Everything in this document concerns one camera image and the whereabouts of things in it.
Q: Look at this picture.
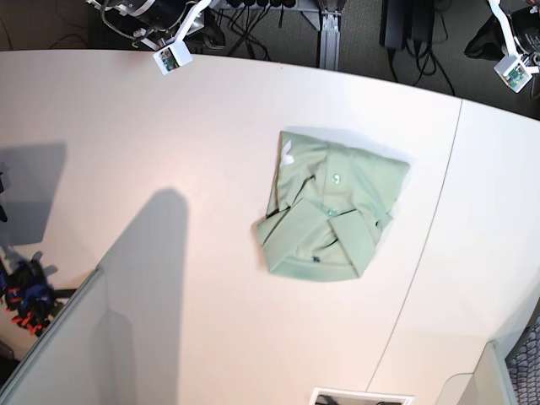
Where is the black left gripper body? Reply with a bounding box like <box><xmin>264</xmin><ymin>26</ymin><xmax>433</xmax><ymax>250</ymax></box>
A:
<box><xmin>510</xmin><ymin>6</ymin><xmax>539</xmax><ymax>55</ymax></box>

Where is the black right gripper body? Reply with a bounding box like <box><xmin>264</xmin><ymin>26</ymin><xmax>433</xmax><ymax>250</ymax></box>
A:
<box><xmin>90</xmin><ymin>0</ymin><xmax>211</xmax><ymax>41</ymax></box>

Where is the green T-shirt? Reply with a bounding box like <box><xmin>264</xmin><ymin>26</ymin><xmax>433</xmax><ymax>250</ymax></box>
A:
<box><xmin>256</xmin><ymin>132</ymin><xmax>410</xmax><ymax>282</ymax></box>

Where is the white power strip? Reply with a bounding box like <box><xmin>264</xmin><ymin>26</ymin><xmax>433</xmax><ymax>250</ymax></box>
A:
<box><xmin>209</xmin><ymin>0</ymin><xmax>320</xmax><ymax>12</ymax></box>

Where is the black power adapter middle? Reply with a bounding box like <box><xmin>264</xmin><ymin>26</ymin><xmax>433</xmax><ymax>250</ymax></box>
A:
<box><xmin>408</xmin><ymin>0</ymin><xmax>435</xmax><ymax>42</ymax></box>

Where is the black power adapter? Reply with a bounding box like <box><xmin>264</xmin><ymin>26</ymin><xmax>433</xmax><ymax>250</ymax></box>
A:
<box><xmin>379</xmin><ymin>0</ymin><xmax>411</xmax><ymax>50</ymax></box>
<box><xmin>408</xmin><ymin>0</ymin><xmax>435</xmax><ymax>42</ymax></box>

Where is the black power adapter upper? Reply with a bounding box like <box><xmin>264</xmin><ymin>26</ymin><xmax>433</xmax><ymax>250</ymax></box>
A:
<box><xmin>379</xmin><ymin>0</ymin><xmax>411</xmax><ymax>50</ymax></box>

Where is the blue orange clamp pile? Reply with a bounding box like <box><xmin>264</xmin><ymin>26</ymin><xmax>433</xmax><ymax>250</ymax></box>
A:
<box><xmin>1</xmin><ymin>251</ymin><xmax>56</xmax><ymax>338</ymax></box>

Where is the grey partition panel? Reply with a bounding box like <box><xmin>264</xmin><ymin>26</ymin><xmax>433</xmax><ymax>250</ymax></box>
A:
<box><xmin>1</xmin><ymin>271</ymin><xmax>178</xmax><ymax>404</ymax></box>

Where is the black mesh chair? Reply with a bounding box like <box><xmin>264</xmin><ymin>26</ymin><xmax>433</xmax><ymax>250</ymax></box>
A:
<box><xmin>505</xmin><ymin>303</ymin><xmax>539</xmax><ymax>405</ymax></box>

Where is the white framed floor box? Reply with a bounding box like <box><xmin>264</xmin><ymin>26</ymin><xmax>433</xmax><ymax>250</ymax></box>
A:
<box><xmin>309</xmin><ymin>386</ymin><xmax>414</xmax><ymax>405</ymax></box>

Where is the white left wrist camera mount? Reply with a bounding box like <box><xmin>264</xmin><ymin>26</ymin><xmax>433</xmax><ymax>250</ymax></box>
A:
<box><xmin>488</xmin><ymin>1</ymin><xmax>539</xmax><ymax>101</ymax></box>

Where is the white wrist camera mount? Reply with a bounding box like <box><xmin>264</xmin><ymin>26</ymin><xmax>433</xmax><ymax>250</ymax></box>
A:
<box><xmin>141</xmin><ymin>0</ymin><xmax>212</xmax><ymax>77</ymax></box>
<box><xmin>488</xmin><ymin>1</ymin><xmax>539</xmax><ymax>101</ymax></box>

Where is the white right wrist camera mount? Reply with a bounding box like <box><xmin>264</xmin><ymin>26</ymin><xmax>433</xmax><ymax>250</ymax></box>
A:
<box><xmin>141</xmin><ymin>0</ymin><xmax>212</xmax><ymax>77</ymax></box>

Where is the aluminium frame leg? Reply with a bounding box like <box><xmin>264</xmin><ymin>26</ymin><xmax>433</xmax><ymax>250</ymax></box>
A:
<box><xmin>301</xmin><ymin>0</ymin><xmax>346</xmax><ymax>72</ymax></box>

